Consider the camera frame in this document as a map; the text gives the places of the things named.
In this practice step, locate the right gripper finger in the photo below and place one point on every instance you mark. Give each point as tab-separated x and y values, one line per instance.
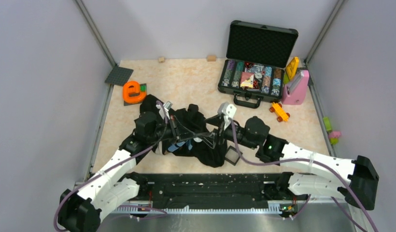
210	141
214	120

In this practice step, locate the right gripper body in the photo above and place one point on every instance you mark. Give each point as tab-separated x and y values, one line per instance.
227	133

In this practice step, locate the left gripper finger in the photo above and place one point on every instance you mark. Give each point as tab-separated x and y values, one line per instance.
192	135
184	127

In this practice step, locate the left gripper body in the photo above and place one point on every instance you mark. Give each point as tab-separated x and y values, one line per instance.
174	130

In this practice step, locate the black printed t-shirt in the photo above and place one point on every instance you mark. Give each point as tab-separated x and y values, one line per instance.
207	156

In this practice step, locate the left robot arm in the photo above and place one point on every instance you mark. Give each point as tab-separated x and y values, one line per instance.
84	208

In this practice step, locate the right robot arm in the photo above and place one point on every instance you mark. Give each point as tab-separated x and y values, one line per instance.
354	180

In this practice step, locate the yellow toy car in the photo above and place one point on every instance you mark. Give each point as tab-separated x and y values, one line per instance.
282	115

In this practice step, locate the small wooden block right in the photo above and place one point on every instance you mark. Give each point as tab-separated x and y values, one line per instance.
211	58

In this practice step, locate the small wooden block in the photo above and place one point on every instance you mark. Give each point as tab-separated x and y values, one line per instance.
161	59
211	58

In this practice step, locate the orange tape dispenser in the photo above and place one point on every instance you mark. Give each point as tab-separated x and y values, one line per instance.
132	92

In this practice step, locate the black poker chip case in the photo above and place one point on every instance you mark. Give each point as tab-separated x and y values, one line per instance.
256	57

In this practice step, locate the small wooden block left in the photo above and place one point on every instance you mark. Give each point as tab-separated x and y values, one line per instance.
161	59

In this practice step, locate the pink box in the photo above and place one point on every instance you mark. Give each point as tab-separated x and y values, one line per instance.
294	92

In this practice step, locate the dark grey lego baseplate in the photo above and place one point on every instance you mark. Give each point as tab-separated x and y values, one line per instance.
119	76

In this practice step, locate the yellow toy piece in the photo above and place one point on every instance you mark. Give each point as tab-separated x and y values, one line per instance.
291	70

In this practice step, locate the green and pink toy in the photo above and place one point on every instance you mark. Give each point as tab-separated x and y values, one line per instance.
333	135

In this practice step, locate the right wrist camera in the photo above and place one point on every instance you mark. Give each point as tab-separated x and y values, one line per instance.
227	111

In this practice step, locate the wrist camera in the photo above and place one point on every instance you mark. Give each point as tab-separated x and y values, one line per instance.
227	111
163	108

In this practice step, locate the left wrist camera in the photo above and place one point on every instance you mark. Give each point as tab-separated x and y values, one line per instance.
163	108

